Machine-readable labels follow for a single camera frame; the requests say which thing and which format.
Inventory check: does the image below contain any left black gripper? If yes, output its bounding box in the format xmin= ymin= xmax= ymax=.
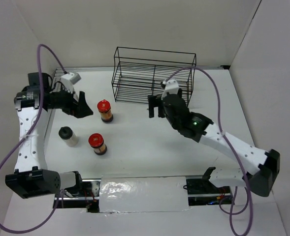
xmin=48 ymin=84 xmax=94 ymax=118

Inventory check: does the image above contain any red lid sauce jar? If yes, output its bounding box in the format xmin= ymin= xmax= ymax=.
xmin=97 ymin=99 xmax=113 ymax=123

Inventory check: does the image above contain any red lid chili jar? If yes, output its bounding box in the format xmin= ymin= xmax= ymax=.
xmin=88 ymin=133 xmax=107 ymax=155

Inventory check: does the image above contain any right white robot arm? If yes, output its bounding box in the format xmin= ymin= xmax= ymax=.
xmin=148 ymin=92 xmax=280 ymax=197

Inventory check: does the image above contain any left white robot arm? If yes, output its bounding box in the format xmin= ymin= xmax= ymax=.
xmin=5 ymin=72 xmax=93 ymax=199

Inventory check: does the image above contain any black cap pellet bottle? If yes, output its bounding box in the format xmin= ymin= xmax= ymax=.
xmin=58 ymin=126 xmax=79 ymax=147

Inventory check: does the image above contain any white taped cover sheet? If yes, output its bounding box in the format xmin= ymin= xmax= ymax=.
xmin=99 ymin=175 xmax=190 ymax=213

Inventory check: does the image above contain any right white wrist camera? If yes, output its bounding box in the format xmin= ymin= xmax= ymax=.
xmin=161 ymin=79 xmax=180 ymax=100

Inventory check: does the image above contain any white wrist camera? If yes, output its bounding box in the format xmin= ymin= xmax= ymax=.
xmin=161 ymin=79 xmax=180 ymax=100
xmin=60 ymin=72 xmax=81 ymax=93

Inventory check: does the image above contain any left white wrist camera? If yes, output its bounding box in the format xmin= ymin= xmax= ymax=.
xmin=60 ymin=72 xmax=81 ymax=93

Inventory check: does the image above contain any black wire shelf rack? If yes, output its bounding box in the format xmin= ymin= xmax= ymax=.
xmin=111 ymin=47 xmax=197 ymax=104

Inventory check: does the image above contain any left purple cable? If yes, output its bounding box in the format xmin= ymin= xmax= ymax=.
xmin=0 ymin=44 xmax=68 ymax=234

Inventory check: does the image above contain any purple cable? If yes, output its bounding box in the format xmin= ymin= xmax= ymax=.
xmin=165 ymin=67 xmax=253 ymax=236
xmin=0 ymin=44 xmax=68 ymax=234

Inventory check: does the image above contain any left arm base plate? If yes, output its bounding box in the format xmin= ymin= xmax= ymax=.
xmin=53 ymin=179 xmax=100 ymax=213

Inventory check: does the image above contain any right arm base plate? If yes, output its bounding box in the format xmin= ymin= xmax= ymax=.
xmin=183 ymin=177 xmax=231 ymax=207

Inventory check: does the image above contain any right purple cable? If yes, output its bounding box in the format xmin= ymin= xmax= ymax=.
xmin=165 ymin=67 xmax=253 ymax=236

